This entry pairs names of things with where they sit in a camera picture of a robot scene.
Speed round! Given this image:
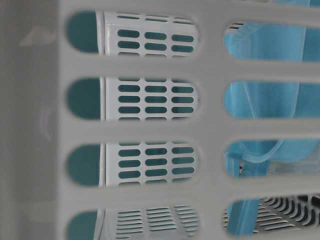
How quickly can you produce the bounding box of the white plastic shopping basket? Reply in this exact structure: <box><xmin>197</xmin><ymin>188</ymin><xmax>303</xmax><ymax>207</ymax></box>
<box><xmin>0</xmin><ymin>0</ymin><xmax>320</xmax><ymax>240</ymax></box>

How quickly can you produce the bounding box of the blue translucent plastic dustpan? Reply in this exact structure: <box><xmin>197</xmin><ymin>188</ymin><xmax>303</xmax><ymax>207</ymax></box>
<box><xmin>224</xmin><ymin>22</ymin><xmax>320</xmax><ymax>236</ymax></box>

